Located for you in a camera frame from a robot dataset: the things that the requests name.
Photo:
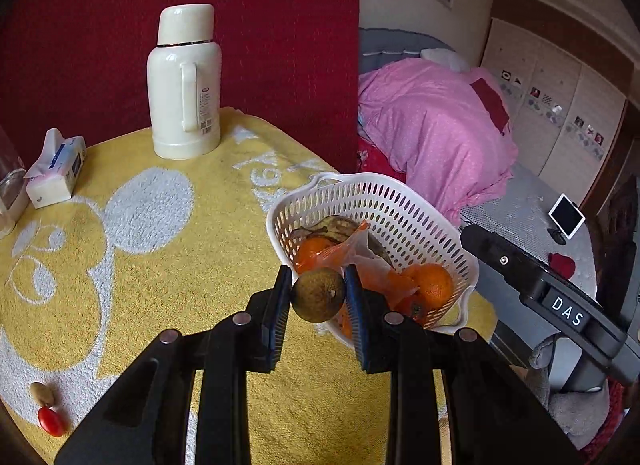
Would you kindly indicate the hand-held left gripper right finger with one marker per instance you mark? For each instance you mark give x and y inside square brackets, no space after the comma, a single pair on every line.
[357,320]

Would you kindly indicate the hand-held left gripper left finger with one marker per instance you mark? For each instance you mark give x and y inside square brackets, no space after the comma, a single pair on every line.
[280,315]

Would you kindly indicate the brown-green round fruit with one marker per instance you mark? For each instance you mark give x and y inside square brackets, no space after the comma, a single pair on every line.
[317,295]

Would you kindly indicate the orange plastic bag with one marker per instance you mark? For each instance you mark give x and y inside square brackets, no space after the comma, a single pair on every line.
[352,250]

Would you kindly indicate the banana peel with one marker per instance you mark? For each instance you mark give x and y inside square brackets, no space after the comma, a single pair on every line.
[335,225]

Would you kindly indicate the white plastic basket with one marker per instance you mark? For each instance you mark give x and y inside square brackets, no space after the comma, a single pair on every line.
[410,215]

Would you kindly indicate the small red item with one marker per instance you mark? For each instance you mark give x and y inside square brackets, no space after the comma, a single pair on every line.
[562,265]

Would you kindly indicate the grey bed sheet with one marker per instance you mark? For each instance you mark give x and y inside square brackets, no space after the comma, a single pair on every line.
[525,215]

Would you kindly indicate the white tablet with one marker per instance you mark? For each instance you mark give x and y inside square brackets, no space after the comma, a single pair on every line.
[567,217]

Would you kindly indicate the grey cloth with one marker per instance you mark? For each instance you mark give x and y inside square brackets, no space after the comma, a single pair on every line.
[575,415]

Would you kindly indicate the yellow printed towel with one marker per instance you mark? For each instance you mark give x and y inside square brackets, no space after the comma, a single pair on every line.
[150,270]

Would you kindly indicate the red patterned sheet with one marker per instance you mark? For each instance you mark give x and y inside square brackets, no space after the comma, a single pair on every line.
[375,157]

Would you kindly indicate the pink quilt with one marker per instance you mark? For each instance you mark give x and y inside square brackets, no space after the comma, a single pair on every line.
[435,135]

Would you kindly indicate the dark red cloth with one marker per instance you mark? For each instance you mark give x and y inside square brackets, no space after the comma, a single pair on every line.
[492,102]

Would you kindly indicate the wooden wardrobe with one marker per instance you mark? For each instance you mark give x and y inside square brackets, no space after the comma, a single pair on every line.
[550,70]

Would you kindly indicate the white thermos flask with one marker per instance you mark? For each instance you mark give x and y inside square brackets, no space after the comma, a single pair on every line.
[172,95]

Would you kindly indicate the peanut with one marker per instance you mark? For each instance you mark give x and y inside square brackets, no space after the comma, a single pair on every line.
[41,392]

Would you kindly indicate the white pillow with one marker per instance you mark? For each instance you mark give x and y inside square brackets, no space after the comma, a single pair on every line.
[445,57]

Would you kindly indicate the red cherry tomato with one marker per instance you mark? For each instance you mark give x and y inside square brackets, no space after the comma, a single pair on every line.
[51,421]

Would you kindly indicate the tissue pack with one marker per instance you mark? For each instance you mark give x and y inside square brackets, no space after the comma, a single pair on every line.
[52,175]

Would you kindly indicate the red quilted cloth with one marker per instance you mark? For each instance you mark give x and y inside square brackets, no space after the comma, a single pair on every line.
[275,35]

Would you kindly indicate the grey bed headboard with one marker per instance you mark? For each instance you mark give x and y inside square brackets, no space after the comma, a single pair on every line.
[395,40]

